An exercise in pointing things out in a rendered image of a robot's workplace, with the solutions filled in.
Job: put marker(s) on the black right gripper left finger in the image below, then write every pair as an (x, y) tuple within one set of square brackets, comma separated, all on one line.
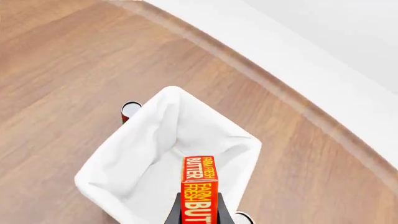
[(175, 213)]

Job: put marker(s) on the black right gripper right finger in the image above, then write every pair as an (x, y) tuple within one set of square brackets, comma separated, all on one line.
[(224, 213)]

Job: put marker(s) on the red butter box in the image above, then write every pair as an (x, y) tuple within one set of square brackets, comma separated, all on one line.
[(199, 186)]

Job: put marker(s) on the white cloth-lined basket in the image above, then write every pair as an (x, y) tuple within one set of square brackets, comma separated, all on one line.
[(161, 151)]

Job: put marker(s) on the red tin with silver lid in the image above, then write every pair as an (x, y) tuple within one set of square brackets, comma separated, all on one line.
[(129, 110)]

